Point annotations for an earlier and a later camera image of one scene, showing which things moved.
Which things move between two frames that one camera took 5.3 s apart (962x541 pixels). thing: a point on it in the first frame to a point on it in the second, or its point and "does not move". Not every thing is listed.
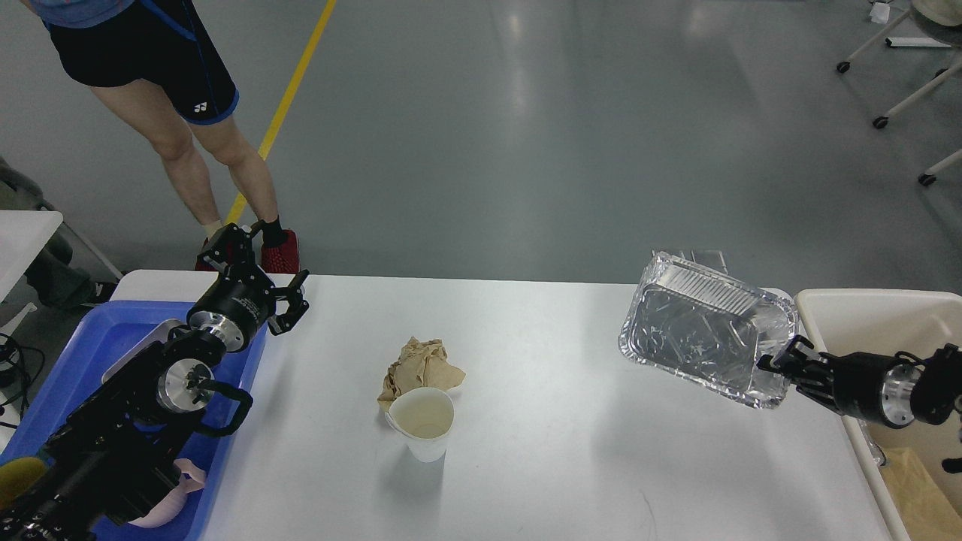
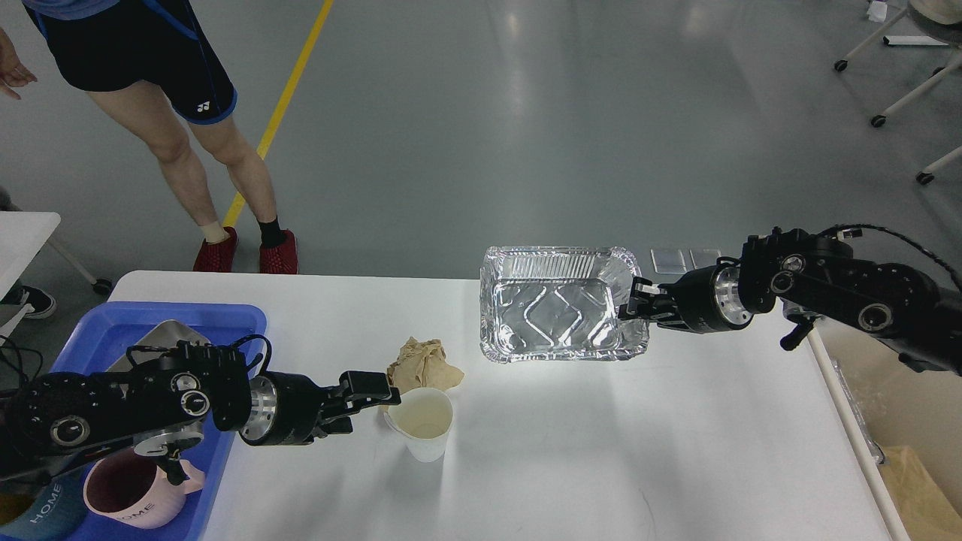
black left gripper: x=229 y=309 to x=284 y=409
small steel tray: x=158 y=335 does not move
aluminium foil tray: x=692 y=319 to x=558 y=303
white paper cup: x=424 y=416 does not move
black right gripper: x=861 y=384 to x=706 y=300
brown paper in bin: x=927 y=511 does not move
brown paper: x=423 y=364 does not move
